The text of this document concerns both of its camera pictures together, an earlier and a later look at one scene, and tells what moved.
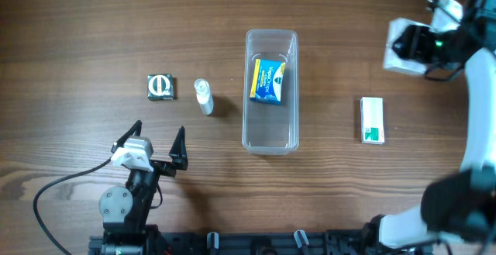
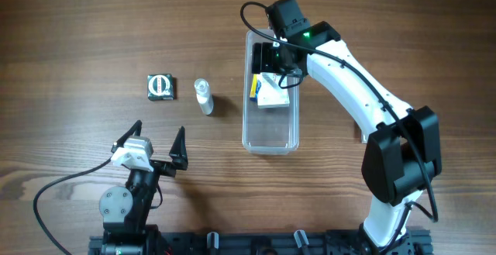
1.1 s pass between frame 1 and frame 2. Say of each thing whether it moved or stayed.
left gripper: stayed
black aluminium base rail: stayed
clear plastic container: stayed
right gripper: moved
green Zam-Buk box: stayed
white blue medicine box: moved
